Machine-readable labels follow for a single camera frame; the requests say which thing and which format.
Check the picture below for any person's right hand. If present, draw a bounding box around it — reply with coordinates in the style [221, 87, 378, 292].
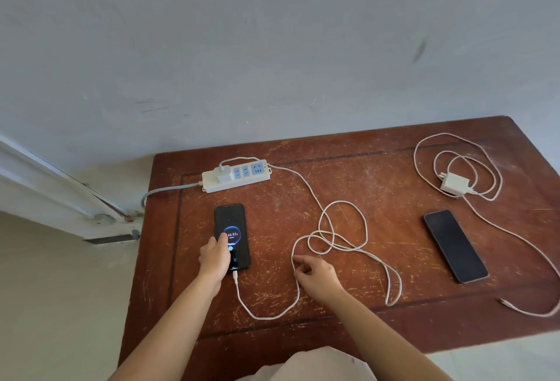
[292, 255, 347, 306]

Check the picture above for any person's left hand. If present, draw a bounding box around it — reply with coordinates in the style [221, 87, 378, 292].
[198, 232, 232, 295]

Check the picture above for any white charger with cable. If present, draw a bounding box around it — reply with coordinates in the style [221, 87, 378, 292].
[413, 132, 560, 319]
[218, 156, 403, 321]

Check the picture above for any black smartphone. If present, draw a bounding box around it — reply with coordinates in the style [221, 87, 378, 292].
[422, 209, 490, 285]
[213, 203, 251, 272]

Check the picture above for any white power strip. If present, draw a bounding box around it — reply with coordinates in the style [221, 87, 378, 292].
[201, 159, 272, 194]

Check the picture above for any person's left forearm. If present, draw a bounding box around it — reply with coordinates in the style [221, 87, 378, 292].
[107, 274, 224, 381]

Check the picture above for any person's right forearm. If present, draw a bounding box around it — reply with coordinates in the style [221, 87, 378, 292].
[323, 289, 454, 381]

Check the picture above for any person's white shirt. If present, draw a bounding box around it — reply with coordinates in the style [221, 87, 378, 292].
[234, 345, 379, 381]

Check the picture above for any brown wooden table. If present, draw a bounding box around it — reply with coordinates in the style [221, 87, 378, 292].
[118, 116, 560, 381]

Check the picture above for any grey power strip cord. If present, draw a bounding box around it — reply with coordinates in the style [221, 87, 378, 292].
[141, 181, 204, 209]

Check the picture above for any white wall conduit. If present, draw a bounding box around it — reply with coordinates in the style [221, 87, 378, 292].
[0, 133, 141, 237]

